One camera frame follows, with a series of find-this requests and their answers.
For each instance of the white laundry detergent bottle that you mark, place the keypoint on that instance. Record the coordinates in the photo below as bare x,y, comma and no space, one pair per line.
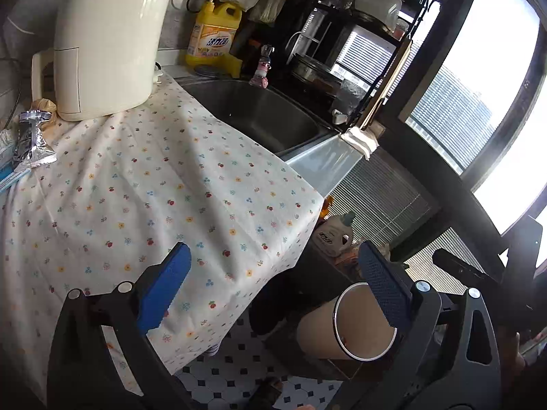
335,235

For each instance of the yellow dish soap jug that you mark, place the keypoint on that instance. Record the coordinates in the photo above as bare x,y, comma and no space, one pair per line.
212,38

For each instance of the wooden cutting board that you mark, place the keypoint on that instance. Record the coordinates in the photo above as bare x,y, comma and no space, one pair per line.
386,82

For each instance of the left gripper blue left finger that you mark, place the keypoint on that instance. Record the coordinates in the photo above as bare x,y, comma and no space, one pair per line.
158,286

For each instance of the white soap dish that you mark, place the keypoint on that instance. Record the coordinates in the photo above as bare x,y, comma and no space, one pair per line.
339,117

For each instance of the floral white tablecloth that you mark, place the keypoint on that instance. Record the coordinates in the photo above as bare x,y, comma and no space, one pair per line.
123,191

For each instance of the person's right hand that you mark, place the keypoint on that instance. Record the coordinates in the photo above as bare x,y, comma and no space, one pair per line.
512,362

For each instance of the stainless steel sink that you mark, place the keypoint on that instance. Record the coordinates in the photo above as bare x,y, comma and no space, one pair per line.
267,117

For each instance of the white folded rag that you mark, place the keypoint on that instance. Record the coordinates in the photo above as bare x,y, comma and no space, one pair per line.
363,141

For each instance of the white round trash bin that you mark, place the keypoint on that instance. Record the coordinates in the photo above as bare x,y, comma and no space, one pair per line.
349,327

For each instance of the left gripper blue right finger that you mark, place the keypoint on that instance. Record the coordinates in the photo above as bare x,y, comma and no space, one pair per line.
391,293

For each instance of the orange pump bottle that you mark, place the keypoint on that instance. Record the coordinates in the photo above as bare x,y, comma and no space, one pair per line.
327,203

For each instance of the pink small faucet bottle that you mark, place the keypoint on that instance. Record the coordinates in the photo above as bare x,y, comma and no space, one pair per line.
259,79

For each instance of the silver foil wrapper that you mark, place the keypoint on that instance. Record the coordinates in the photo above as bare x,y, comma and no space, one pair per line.
32,150

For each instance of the brown paper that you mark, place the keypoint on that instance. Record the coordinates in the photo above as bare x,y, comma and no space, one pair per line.
46,105

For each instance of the black dish rack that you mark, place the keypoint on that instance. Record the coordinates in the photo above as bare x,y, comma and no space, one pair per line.
334,53

